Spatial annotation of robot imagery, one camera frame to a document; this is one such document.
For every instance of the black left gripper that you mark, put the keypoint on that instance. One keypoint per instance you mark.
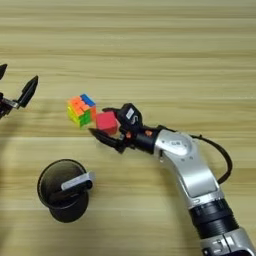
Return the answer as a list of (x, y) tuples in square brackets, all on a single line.
[(5, 106)]

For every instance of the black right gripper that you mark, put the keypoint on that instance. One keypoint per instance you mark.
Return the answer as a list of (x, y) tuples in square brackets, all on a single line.
[(143, 138)]

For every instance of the red cube block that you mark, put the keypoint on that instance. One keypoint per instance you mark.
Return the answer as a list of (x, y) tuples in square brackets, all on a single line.
[(106, 122)]

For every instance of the multicolour puzzle cube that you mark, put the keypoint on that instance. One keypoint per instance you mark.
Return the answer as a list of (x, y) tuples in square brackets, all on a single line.
[(80, 110)]

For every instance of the grey marker with black cap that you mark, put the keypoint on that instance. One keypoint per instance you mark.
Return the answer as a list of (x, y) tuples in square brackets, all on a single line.
[(76, 181)]

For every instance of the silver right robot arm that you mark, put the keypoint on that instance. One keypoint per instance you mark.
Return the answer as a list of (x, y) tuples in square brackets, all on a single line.
[(196, 170)]

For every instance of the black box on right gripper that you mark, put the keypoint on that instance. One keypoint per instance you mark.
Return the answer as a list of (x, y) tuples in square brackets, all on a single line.
[(130, 115)]

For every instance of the black pen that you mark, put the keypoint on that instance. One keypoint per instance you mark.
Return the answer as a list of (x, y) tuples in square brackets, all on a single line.
[(70, 192)]

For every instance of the black mesh pen cup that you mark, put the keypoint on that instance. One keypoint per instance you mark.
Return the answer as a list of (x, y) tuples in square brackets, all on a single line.
[(66, 210)]

